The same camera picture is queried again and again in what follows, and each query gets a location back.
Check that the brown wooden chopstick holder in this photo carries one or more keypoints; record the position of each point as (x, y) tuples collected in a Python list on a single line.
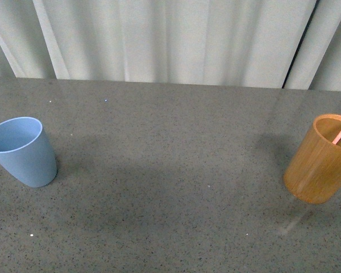
[(314, 173)]

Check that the white curtain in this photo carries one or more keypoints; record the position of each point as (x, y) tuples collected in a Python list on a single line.
[(272, 44)]

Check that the blue plastic cup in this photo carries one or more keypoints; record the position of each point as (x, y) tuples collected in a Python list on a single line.
[(26, 153)]

